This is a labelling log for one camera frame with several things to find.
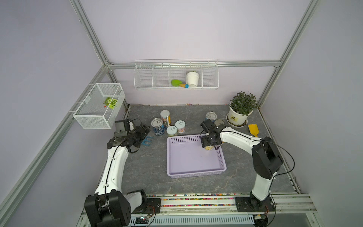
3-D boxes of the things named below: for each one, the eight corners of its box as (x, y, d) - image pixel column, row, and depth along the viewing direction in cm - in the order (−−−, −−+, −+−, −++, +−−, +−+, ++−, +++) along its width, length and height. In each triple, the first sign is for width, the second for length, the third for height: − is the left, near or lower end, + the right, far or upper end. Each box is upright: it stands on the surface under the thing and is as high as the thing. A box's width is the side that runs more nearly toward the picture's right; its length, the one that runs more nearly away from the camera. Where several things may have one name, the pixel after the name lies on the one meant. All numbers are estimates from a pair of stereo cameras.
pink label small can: (175, 133, 105) (174, 129, 100) (175, 124, 110) (175, 119, 105) (185, 133, 105) (185, 129, 100) (185, 124, 110) (185, 119, 105)
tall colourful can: (162, 130, 108) (159, 118, 96) (163, 122, 113) (161, 109, 101) (170, 130, 108) (168, 118, 96) (171, 122, 113) (169, 109, 101)
